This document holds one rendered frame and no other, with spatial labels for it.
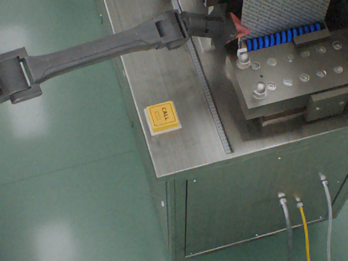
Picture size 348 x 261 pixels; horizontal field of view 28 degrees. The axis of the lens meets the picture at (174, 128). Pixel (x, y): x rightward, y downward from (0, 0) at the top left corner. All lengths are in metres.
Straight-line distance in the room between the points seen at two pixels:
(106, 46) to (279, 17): 0.48
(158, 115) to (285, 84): 0.34
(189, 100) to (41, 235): 1.06
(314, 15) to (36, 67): 0.74
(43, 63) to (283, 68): 0.62
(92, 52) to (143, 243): 1.24
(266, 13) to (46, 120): 1.39
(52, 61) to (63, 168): 1.30
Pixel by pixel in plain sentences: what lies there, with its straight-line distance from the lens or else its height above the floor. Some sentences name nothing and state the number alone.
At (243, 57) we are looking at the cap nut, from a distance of 1.78.
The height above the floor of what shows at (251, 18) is 1.12.
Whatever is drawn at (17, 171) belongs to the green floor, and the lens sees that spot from 2.86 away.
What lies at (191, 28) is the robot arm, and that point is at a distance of 1.70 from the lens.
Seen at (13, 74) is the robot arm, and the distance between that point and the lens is 1.55.
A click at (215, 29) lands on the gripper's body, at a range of 1.73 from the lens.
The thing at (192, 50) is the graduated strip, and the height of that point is 0.90.
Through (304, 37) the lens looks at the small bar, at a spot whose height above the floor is 1.05.
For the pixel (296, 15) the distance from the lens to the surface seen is 1.85.
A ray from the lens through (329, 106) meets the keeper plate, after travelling 1.86.
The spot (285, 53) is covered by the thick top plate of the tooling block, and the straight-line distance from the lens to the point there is 1.84.
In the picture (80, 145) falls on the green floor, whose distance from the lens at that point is 2.87.
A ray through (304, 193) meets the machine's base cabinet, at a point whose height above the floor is 0.46.
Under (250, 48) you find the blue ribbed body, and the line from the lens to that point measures 1.83.
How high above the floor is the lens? 2.55
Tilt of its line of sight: 63 degrees down
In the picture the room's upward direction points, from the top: 1 degrees counter-clockwise
